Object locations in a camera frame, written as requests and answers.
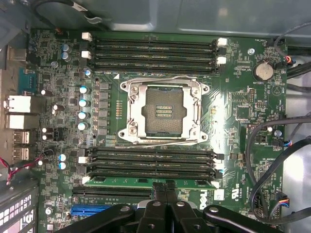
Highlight black RAM slot white latches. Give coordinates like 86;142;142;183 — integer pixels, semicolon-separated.
81;50;227;64
82;175;221;190
78;155;224;167
81;32;228;47

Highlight black expansion slot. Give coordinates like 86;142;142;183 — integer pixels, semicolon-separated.
71;186;154;198

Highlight blue expansion slot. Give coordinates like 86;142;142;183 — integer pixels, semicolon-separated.
69;204;113;219

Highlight green Dell motherboard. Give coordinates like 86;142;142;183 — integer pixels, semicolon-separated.
29;28;290;233

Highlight power supply with label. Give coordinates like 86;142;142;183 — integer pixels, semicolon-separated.
0;179;40;233

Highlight silver CPU socket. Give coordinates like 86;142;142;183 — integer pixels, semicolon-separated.
118;75;210;148

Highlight silver USB port block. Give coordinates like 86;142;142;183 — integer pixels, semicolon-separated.
4;114;41;131

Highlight silver ethernet port block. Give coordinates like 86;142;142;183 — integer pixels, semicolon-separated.
3;95;41;114

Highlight silver coin cell battery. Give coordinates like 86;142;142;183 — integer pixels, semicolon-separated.
252;60;275;82

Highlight blue serial port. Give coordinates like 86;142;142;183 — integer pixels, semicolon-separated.
17;67;37;92

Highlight grey metal PC case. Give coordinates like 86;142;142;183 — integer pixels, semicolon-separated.
0;0;311;233

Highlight steel wire locking lever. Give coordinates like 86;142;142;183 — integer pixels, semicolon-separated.
115;138;199;149
121;75;199;86

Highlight long looping black cable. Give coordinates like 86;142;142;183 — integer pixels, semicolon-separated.
244;116;311;220

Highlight multicoloured wire with black plug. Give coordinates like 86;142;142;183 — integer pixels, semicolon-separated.
272;191;311;220

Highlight red and black twisted wire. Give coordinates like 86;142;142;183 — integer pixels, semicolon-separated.
0;149;58;186

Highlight thick black cable bundle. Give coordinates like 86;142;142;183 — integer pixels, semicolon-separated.
286;59;311;80

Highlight thin grey cable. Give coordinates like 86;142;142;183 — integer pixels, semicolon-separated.
273;21;311;50

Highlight black cable with white label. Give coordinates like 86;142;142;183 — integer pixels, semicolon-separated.
31;0;109;31

